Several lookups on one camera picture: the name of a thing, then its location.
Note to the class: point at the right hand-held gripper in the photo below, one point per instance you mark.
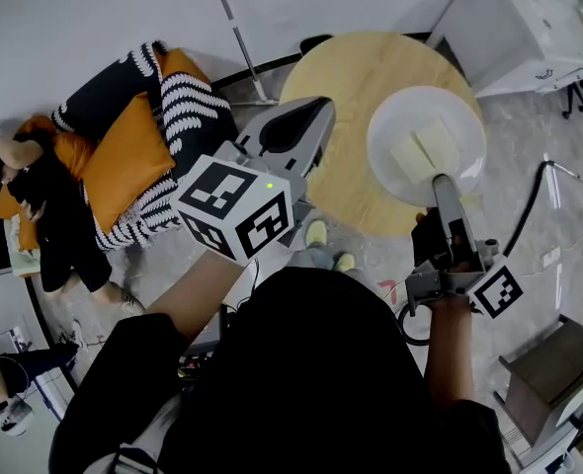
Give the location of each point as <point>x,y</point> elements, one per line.
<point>496,292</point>

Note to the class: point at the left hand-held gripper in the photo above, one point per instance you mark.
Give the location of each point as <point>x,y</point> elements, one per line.
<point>232,210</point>

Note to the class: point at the pale yellow food slices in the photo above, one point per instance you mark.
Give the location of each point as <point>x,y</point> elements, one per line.
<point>430,148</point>

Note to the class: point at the white round plate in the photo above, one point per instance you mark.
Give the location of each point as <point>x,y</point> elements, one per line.
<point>395,111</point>

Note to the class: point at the person's left forearm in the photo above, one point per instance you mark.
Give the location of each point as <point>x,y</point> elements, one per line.
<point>197,299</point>

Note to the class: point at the person's right forearm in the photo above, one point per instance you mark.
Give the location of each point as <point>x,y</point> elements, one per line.
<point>449,358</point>

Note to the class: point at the round wooden table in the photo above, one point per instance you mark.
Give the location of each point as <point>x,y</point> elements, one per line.
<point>351,77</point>

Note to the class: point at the person's left yellow shoe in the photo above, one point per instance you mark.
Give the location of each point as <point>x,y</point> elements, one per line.
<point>316,232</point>

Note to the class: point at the person's yellow shoe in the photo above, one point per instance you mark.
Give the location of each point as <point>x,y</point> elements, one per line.
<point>345,262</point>
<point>316,232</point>

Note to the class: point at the white floor mop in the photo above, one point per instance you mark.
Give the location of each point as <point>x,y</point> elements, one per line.
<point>242,47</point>

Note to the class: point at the black and white striped blanket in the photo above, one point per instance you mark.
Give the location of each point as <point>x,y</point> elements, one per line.
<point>192,102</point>

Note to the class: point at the person's right yellow shoe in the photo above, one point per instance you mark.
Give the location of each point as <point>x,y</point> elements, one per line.
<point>345,262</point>

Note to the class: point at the person's grey jeans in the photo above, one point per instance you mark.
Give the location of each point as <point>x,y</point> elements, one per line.
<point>321,260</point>

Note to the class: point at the black office chair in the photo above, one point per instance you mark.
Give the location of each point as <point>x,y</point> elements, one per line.
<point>574,99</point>

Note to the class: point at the orange cushion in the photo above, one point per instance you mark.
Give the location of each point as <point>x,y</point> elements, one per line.
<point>123,166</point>

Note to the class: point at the white cabinet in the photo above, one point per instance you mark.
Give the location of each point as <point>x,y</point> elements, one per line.
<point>509,32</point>

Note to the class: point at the dark wooden stool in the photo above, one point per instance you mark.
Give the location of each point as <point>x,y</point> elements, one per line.
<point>553,378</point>

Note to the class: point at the orange sofa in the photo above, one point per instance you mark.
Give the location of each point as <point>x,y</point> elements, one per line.
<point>74,151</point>

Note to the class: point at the person's black shirt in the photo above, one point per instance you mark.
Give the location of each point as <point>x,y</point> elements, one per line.
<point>311,378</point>

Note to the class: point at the black equipment case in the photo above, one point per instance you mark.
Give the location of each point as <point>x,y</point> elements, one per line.
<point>202,343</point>

